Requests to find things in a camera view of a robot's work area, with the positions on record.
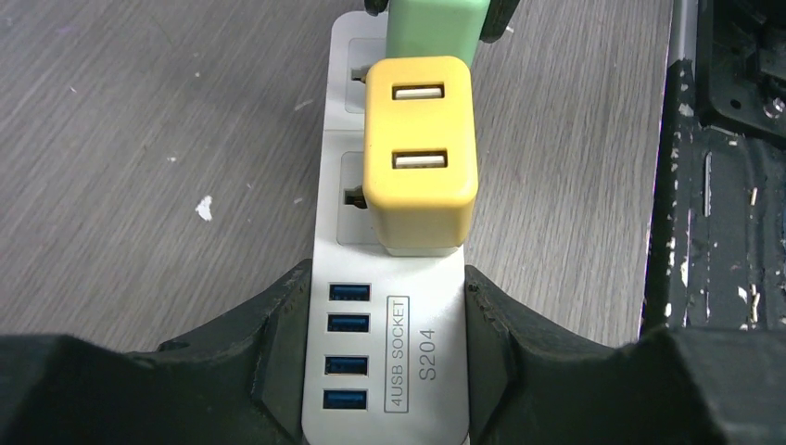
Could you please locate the white power strip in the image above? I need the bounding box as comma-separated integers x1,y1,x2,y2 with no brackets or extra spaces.
301,11,469,444

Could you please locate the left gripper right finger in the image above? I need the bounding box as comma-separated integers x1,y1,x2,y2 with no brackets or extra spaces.
463,265,786,445

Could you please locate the green adapter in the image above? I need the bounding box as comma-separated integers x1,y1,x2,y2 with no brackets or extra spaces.
386,0,490,66

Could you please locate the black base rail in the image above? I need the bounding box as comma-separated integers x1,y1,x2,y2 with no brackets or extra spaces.
640,0,785,332

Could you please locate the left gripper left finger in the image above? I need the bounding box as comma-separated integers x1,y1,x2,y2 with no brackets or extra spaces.
1,260,311,444

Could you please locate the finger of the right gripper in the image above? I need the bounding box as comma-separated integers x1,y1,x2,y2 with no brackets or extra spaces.
480,0,520,44
363,0,388,16

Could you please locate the yellow adapter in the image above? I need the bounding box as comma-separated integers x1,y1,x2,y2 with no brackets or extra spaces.
362,56,478,256

